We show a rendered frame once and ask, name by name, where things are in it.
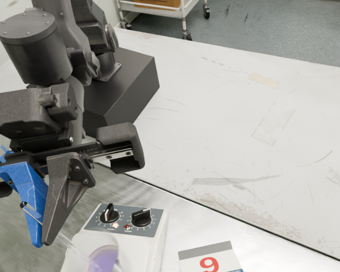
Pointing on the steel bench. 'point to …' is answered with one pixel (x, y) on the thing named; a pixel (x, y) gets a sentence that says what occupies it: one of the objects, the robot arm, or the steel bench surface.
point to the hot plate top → (134, 253)
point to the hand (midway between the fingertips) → (46, 208)
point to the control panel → (145, 231)
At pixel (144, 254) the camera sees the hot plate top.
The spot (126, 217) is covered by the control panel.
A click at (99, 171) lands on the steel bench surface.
